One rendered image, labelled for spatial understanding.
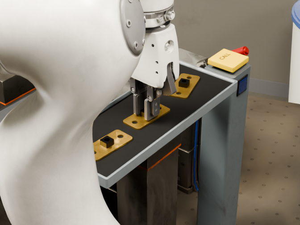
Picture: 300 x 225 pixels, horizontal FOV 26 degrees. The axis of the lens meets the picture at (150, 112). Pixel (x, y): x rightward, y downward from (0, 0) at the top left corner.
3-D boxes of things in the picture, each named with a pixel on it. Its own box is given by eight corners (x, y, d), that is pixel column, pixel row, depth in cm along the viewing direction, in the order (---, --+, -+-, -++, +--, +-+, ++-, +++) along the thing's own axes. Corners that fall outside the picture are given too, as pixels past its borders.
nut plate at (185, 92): (181, 74, 123) (181, 68, 123) (200, 77, 122) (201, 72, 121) (166, 95, 117) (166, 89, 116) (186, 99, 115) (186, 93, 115)
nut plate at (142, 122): (155, 102, 115) (155, 97, 114) (171, 110, 112) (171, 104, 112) (121, 122, 109) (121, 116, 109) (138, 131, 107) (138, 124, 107)
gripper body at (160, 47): (187, 16, 100) (185, 79, 106) (139, -2, 106) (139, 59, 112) (154, 31, 95) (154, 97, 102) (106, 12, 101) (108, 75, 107)
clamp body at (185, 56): (176, 168, 174) (179, 47, 154) (213, 186, 168) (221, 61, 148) (159, 182, 169) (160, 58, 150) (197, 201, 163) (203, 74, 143)
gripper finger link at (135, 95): (149, 74, 108) (149, 108, 112) (135, 68, 110) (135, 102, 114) (136, 81, 107) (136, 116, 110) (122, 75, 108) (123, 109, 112)
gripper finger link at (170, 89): (185, 84, 102) (168, 98, 106) (158, 43, 102) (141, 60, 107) (181, 86, 101) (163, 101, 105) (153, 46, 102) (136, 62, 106)
